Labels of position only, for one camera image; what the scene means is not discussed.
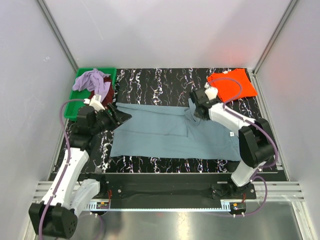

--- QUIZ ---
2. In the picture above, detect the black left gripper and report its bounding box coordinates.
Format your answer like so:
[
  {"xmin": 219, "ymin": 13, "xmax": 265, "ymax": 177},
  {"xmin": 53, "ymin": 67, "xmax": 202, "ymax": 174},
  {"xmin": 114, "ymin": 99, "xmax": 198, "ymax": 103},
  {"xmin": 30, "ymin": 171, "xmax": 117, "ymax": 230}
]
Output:
[{"xmin": 91, "ymin": 103, "xmax": 132, "ymax": 135}]

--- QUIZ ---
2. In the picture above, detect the grey blue t shirt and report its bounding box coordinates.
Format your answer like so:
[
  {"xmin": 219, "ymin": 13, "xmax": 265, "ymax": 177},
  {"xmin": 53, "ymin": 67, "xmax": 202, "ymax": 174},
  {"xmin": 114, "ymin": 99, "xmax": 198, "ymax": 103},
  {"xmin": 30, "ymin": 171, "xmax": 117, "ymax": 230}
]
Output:
[{"xmin": 110, "ymin": 101, "xmax": 241, "ymax": 162}]

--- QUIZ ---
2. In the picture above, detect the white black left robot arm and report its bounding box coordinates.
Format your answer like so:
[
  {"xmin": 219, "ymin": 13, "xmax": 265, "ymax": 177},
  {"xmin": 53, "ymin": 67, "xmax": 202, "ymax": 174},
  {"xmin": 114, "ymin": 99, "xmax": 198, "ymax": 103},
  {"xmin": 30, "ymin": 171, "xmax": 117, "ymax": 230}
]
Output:
[{"xmin": 28, "ymin": 103, "xmax": 132, "ymax": 240}]

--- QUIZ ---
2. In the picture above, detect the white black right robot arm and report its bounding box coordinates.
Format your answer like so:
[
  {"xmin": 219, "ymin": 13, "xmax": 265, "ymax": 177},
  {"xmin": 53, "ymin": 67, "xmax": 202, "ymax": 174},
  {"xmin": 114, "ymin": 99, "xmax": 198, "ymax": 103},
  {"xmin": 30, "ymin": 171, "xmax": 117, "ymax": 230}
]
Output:
[{"xmin": 189, "ymin": 86, "xmax": 279, "ymax": 199}]

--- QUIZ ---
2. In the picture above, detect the dark red t shirt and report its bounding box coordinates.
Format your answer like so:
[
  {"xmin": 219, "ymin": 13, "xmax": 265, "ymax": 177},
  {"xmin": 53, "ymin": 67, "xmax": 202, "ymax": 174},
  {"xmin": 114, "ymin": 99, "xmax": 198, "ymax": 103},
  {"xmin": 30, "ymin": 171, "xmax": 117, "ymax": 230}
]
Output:
[{"xmin": 102, "ymin": 76, "xmax": 114, "ymax": 107}]

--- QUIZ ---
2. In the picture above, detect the folded orange t shirt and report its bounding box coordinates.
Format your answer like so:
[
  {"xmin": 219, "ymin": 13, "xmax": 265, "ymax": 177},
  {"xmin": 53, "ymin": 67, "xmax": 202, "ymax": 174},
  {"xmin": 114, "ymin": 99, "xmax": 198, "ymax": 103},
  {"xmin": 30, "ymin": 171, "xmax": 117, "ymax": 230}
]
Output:
[{"xmin": 207, "ymin": 68, "xmax": 258, "ymax": 103}]

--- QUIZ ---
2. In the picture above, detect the lilac t shirt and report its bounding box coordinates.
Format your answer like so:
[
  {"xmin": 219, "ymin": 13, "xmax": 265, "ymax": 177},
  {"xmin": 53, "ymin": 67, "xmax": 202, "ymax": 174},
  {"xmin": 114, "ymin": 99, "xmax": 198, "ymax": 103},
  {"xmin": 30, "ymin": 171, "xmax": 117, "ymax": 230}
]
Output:
[{"xmin": 72, "ymin": 68, "xmax": 111, "ymax": 98}]

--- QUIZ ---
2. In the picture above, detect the green plastic bin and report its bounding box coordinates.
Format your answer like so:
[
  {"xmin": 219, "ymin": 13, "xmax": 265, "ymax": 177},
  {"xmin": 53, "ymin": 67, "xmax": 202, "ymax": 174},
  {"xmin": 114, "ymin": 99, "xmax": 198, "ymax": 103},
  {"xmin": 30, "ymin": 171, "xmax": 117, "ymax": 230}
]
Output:
[{"xmin": 64, "ymin": 67, "xmax": 117, "ymax": 122}]

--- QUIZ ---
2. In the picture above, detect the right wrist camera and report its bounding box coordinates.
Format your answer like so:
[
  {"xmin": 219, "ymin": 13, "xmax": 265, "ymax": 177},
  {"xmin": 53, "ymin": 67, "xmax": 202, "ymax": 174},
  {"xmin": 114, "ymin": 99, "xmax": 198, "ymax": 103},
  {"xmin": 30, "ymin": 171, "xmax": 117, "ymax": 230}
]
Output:
[{"xmin": 204, "ymin": 82, "xmax": 218, "ymax": 101}]

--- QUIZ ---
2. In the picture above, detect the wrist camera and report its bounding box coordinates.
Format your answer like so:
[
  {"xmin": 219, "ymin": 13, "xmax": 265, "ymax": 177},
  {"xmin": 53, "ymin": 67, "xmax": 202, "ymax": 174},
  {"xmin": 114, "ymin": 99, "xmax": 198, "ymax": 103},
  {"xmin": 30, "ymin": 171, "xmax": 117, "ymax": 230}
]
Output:
[
  {"xmin": 84, "ymin": 94, "xmax": 106, "ymax": 112},
  {"xmin": 204, "ymin": 82, "xmax": 218, "ymax": 101}
]

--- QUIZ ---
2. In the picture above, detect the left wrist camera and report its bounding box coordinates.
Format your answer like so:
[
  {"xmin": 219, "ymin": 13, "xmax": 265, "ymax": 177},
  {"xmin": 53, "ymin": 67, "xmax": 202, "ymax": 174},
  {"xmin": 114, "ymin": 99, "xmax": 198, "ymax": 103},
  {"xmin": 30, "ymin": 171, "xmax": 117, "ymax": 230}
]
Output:
[{"xmin": 84, "ymin": 94, "xmax": 106, "ymax": 112}]

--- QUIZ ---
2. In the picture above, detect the white slotted cable duct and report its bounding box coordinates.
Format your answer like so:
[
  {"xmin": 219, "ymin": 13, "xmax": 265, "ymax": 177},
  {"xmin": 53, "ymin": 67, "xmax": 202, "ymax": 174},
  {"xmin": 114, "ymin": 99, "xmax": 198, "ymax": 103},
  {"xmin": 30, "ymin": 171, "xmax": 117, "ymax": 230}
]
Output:
[{"xmin": 84, "ymin": 200, "xmax": 231, "ymax": 212}]

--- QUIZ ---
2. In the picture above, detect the aluminium frame rail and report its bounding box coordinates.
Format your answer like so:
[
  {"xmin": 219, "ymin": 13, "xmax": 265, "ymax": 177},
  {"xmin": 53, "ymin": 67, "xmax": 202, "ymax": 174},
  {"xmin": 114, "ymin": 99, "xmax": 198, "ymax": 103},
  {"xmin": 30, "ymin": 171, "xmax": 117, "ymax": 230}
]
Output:
[{"xmin": 32, "ymin": 181, "xmax": 305, "ymax": 202}]

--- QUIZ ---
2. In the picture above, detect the right corner frame post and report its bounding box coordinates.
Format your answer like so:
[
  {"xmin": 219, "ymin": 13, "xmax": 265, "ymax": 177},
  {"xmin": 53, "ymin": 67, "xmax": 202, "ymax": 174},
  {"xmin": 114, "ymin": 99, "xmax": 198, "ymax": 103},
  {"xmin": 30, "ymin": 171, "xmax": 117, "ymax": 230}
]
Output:
[{"xmin": 252, "ymin": 0, "xmax": 300, "ymax": 75}]

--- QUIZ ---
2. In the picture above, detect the corner frame post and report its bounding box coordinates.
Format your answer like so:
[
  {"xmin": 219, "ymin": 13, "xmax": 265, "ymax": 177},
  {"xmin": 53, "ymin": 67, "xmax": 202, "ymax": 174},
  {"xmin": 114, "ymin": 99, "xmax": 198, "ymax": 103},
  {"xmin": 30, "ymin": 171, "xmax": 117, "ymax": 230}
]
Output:
[
  {"xmin": 252, "ymin": 0, "xmax": 300, "ymax": 75},
  {"xmin": 35, "ymin": 0, "xmax": 79, "ymax": 73}
]

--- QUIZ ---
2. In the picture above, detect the left corner frame post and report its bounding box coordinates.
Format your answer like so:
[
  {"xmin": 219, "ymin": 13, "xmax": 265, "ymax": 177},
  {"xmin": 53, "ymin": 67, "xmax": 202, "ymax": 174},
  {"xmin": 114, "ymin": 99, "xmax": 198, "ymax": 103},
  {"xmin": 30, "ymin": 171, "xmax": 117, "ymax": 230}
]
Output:
[{"xmin": 35, "ymin": 0, "xmax": 79, "ymax": 73}]

